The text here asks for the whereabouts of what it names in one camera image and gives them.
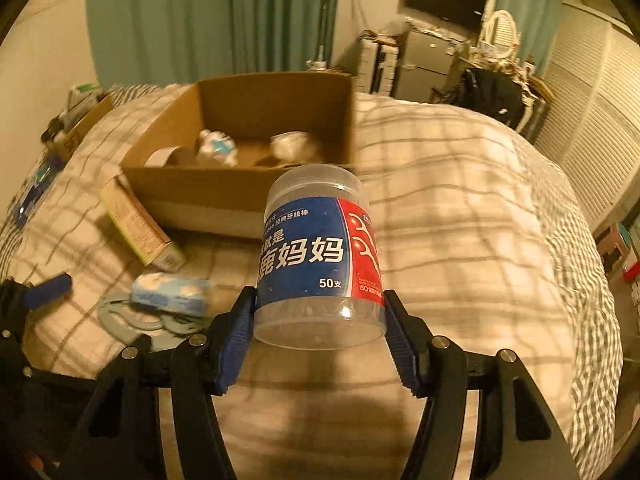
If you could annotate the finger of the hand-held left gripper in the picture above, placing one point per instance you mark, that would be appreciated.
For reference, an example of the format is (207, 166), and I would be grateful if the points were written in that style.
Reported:
(47, 291)

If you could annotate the white storage rack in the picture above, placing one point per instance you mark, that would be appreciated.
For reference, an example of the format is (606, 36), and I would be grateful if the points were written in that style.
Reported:
(372, 67)

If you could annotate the white round mirror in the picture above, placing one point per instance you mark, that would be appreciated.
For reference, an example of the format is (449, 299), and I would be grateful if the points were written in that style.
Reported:
(502, 35)

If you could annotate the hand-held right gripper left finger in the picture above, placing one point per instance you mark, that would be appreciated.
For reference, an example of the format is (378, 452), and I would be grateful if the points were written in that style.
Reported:
(234, 340)

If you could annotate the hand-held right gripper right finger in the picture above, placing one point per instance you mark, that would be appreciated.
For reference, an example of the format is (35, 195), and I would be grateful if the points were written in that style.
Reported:
(403, 347)

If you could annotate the yellow-green cardboard carton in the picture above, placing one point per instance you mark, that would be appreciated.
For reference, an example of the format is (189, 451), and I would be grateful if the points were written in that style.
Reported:
(137, 225)

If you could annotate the white louvered wardrobe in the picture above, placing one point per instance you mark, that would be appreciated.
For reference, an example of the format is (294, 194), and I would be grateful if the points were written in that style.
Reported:
(590, 125)

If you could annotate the black backpack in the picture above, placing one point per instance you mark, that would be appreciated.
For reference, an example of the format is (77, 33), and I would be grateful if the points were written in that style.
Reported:
(490, 92)

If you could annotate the green curtain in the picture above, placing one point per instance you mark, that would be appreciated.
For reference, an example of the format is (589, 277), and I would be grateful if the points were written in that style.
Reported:
(210, 15)

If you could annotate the grey refrigerator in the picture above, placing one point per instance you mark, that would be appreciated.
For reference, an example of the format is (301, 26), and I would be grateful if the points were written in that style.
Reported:
(425, 62)

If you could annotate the blue white tissue pack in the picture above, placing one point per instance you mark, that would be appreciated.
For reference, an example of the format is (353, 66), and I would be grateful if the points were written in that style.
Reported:
(170, 295)

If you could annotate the crumpled white blue wrapper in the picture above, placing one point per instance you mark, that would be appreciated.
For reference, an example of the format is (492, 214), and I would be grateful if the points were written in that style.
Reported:
(216, 147)

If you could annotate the clear plastic jar blue label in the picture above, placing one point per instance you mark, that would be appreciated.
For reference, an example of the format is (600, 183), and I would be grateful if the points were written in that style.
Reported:
(320, 255)

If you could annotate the small cardboard box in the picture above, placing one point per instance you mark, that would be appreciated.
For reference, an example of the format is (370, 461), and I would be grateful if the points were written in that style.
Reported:
(82, 122)

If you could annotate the blue flat packet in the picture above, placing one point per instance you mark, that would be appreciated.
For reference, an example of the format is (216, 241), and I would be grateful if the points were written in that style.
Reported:
(35, 187)

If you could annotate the tape roll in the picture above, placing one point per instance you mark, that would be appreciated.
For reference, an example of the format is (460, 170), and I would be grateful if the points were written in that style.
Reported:
(165, 156)

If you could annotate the crumpled white paper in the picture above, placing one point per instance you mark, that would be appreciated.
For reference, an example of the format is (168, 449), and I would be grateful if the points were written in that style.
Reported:
(292, 146)

